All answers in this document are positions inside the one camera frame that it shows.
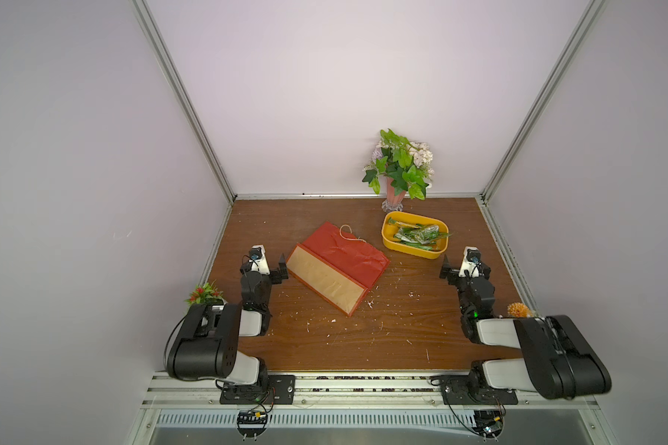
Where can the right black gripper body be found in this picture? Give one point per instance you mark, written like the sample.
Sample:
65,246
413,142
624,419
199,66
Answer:
453,273

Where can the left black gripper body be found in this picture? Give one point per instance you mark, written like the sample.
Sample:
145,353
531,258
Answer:
265,282

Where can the green condiment packets pile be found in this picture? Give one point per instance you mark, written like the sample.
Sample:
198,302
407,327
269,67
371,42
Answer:
423,236

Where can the yellow plastic tray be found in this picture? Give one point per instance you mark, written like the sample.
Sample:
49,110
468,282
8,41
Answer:
389,242

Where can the red brown paper bag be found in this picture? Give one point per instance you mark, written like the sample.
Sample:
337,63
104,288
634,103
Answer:
338,266

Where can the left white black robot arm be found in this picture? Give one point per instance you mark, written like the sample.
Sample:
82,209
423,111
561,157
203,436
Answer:
206,345

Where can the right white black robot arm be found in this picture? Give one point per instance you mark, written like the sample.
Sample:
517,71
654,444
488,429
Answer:
556,360

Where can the orange white flower pot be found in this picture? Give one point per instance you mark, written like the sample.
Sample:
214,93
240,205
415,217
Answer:
520,310

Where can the small red flower plant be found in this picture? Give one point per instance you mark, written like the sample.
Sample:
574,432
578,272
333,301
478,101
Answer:
206,294

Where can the pink vase green plant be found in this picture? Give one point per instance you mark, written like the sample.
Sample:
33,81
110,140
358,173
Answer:
400,168

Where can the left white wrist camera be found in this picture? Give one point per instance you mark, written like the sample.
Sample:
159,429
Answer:
258,260

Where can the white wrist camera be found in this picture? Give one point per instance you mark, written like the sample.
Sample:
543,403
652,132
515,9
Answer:
470,260
258,260

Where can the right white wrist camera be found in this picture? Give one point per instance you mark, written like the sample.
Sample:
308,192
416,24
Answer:
470,260

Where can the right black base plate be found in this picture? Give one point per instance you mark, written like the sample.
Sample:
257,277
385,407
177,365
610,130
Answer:
470,390

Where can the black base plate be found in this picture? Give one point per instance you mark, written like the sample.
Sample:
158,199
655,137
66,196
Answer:
267,390
470,390

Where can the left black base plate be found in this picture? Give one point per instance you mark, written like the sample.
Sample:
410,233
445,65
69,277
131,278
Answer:
267,390

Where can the aluminium rail frame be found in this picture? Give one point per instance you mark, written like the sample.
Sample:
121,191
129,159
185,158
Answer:
427,401

